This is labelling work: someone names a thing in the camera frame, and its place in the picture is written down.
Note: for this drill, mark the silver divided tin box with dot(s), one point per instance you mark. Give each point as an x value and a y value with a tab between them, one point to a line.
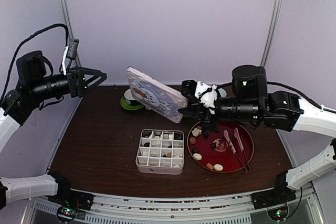
161	152

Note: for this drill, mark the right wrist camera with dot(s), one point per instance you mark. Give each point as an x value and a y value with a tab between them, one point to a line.
200	92

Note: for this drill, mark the left aluminium frame post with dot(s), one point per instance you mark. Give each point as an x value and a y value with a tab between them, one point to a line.
65	11

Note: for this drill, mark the green saucer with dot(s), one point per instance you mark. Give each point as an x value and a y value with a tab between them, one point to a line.
125	106

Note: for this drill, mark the tan striped chocolate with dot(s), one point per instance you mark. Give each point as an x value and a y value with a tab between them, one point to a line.
210	166

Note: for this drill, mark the right aluminium frame post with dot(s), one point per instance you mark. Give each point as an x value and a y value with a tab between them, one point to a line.
274	19

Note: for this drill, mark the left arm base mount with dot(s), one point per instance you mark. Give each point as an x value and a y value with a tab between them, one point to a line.
72	207

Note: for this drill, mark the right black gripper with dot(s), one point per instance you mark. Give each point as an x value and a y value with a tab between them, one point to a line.
203	116

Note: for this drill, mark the round red tray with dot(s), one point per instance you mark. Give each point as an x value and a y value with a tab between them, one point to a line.
234	147

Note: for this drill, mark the pale blue bowl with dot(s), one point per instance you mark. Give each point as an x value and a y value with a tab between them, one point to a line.
222	92

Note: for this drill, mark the white and navy cup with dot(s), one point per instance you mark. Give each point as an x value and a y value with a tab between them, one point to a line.
128	95

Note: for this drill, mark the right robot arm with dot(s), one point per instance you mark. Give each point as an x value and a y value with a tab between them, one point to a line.
289	110

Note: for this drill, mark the metal front rail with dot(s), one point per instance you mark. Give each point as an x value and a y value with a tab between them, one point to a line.
234	208

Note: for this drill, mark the bunny tin lid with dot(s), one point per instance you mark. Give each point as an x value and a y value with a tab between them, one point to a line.
156	96

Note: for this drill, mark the aluminium frame post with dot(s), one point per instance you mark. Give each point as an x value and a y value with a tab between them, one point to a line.
65	11
274	19

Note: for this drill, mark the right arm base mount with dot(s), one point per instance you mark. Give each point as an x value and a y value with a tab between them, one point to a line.
275	202

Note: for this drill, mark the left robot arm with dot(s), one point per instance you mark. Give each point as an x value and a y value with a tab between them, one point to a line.
34	87

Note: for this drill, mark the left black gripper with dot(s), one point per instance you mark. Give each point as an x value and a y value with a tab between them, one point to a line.
74	89

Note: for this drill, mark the white round swirl chocolate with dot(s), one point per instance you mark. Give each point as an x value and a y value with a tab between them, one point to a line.
218	167

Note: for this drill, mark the dark swirl chocolate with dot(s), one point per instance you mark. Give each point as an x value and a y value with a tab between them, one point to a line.
212	145

